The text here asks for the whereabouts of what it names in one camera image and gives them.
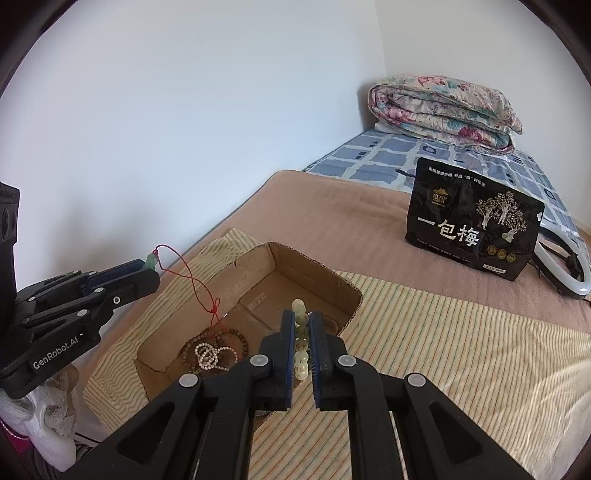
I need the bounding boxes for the folded floral quilt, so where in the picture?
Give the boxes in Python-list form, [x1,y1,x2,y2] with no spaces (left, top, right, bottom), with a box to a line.
[368,73,523,154]

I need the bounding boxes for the black snack bag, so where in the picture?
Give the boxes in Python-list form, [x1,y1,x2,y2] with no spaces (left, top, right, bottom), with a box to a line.
[405,158,546,282]

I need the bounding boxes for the blue checked bedsheet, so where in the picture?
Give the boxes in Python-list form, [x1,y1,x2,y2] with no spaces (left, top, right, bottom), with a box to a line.
[302,129,587,241]

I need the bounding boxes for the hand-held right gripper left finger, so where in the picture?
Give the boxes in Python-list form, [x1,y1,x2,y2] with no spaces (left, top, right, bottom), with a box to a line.
[53,310,296,480]

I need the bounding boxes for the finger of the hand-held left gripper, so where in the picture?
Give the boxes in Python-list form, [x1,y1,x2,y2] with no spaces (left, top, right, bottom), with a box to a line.
[17,259,151,301]
[16,268,161,334]

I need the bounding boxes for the brown cardboard box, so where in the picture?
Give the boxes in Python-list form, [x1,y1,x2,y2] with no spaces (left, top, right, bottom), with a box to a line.
[134,242,363,402]

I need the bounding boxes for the brown wooden bead necklace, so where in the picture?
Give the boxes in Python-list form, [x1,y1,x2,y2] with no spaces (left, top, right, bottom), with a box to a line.
[182,325,252,374]

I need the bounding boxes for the jade pendant red cord necklace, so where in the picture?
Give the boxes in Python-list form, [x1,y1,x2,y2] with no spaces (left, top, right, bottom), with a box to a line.
[145,244,232,333]

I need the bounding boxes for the white pearl bead strand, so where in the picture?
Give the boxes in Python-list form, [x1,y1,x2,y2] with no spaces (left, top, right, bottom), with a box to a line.
[194,342,238,372]

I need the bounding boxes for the tan blanket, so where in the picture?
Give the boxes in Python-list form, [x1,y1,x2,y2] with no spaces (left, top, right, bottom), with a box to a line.
[159,170,591,333]

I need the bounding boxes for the yellow striped cloth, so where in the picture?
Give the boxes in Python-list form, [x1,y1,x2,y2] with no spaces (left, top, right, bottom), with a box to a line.
[83,229,591,480]

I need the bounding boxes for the pale jade bead bracelet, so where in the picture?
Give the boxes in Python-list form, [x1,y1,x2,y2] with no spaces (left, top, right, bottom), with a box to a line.
[291,299,311,381]

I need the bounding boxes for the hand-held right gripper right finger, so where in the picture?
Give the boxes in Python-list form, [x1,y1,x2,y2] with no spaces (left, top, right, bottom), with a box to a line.
[308,311,539,480]

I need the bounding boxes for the white ring light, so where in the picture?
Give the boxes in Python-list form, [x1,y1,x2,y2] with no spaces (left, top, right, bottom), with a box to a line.
[531,222,591,303]

